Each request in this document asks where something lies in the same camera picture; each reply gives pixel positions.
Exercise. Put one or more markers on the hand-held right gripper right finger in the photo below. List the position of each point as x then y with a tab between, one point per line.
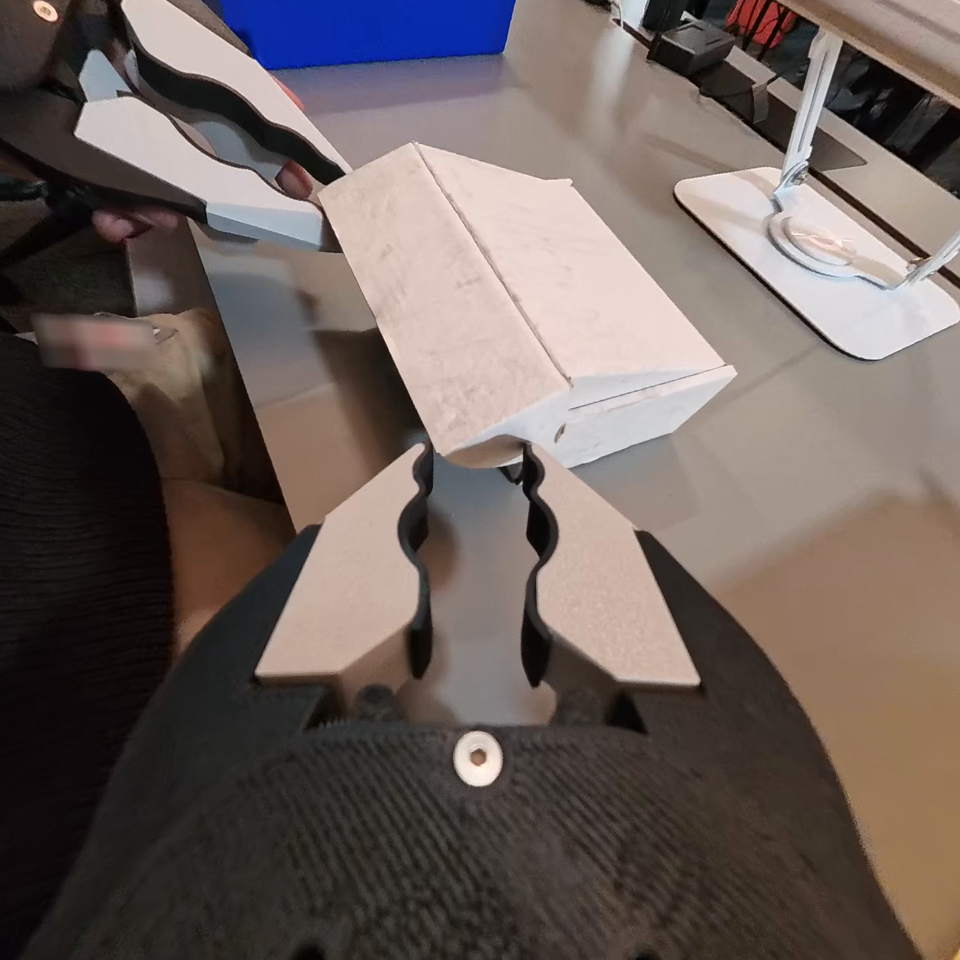
607	600

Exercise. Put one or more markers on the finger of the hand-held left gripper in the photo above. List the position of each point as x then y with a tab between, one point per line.
165	157
202	45

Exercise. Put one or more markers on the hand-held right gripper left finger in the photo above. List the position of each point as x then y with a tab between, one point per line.
345	600

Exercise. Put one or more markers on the blue plastic bin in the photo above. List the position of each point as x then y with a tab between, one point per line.
360	30

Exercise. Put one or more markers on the white cardboard mailer box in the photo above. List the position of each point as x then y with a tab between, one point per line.
480	300

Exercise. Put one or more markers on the person's left hand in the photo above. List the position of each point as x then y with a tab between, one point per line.
135	223

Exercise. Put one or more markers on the person's tan trousers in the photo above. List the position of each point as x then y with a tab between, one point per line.
210	540

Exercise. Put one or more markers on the person's dark clothing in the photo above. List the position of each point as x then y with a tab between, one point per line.
67	600

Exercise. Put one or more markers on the black power adapter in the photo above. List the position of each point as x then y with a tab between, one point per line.
690	45

